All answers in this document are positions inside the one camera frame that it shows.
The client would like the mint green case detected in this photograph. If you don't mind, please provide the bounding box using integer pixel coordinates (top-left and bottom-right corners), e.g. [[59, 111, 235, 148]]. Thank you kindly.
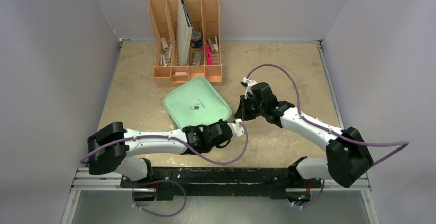
[[163, 77, 232, 128]]

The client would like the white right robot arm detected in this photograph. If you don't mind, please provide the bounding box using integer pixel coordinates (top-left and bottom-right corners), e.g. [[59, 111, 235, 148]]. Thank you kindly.
[[234, 79, 374, 188]]

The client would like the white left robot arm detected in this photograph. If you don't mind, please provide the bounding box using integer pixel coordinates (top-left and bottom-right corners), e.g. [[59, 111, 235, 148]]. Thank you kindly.
[[84, 119, 245, 188]]

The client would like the peach desk organizer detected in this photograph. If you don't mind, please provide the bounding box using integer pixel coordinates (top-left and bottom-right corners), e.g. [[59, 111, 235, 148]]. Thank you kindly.
[[148, 0, 223, 87]]

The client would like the grey stapler in organizer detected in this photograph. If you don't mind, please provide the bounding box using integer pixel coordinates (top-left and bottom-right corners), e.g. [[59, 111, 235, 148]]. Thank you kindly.
[[207, 37, 219, 53]]

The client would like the pink item in organizer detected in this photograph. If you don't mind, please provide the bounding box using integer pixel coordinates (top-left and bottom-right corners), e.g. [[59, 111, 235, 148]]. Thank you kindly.
[[205, 44, 213, 65]]

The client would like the small grey box organizer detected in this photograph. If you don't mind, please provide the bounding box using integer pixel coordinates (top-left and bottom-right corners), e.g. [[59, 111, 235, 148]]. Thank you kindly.
[[192, 51, 203, 65]]

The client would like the dark round jar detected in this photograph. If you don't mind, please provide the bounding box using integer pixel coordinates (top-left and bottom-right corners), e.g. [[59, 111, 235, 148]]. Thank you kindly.
[[191, 30, 203, 49]]

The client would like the pink tube in organizer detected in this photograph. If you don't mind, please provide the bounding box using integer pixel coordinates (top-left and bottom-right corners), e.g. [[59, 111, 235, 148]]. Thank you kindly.
[[161, 37, 169, 50]]

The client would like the white board in organizer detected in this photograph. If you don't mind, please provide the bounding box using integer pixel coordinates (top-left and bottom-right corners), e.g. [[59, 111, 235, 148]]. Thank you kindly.
[[176, 0, 193, 66]]

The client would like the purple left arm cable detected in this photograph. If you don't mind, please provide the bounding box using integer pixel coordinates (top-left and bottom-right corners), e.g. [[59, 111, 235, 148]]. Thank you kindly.
[[80, 120, 249, 166]]

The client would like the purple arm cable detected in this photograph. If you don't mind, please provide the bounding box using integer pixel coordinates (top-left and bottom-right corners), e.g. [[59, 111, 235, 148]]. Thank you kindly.
[[80, 120, 249, 166], [245, 63, 409, 167]]

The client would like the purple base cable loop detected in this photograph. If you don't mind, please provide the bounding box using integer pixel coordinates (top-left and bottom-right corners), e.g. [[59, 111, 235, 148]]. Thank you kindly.
[[126, 178, 187, 218]]

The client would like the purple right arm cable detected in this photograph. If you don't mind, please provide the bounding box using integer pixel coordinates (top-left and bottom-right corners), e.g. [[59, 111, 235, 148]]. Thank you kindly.
[[245, 63, 409, 167]]

